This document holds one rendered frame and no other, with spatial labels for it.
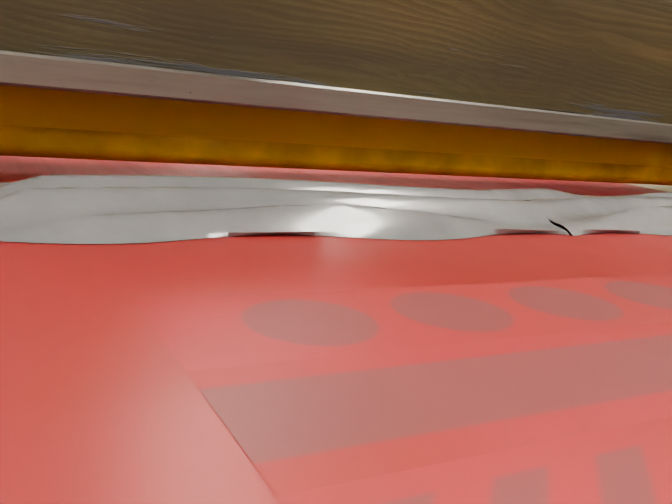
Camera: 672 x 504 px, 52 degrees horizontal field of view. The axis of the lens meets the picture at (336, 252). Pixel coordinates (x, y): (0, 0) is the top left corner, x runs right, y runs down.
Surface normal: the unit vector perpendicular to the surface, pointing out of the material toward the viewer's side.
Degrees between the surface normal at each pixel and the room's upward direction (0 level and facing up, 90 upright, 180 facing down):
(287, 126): 90
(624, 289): 0
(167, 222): 31
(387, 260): 0
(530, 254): 0
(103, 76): 90
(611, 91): 90
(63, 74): 90
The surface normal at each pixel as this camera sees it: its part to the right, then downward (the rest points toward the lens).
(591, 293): 0.10, -0.97
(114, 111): 0.47, 0.24
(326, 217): 0.32, -0.59
